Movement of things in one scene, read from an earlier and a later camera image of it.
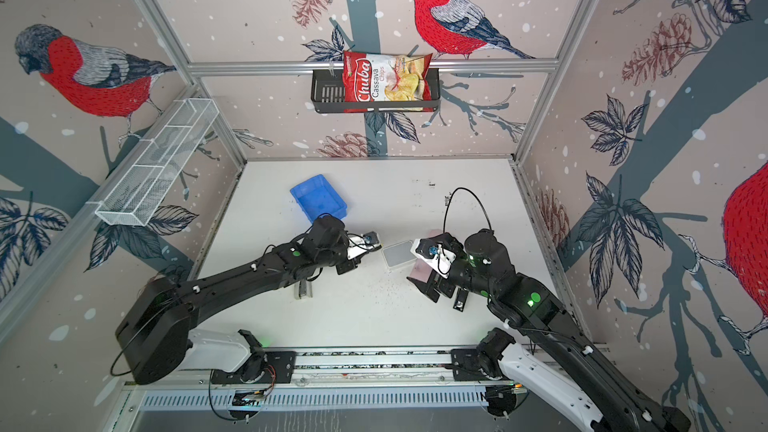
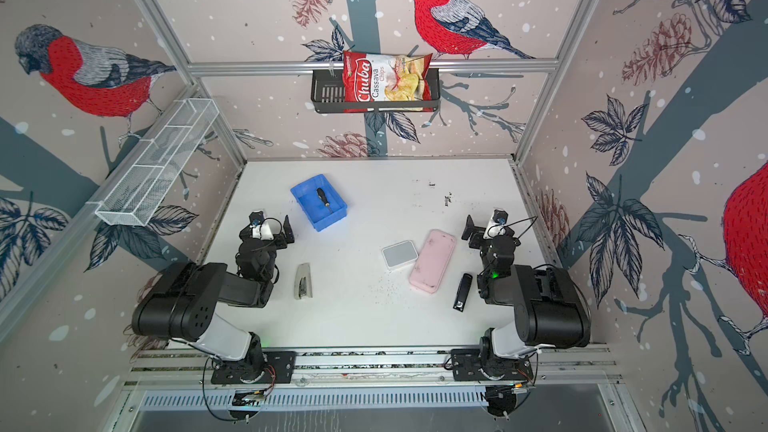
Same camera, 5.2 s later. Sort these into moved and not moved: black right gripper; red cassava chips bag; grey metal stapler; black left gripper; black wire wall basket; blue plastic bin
Moved: black left gripper; black right gripper
Not moved: red cassava chips bag; grey metal stapler; black wire wall basket; blue plastic bin
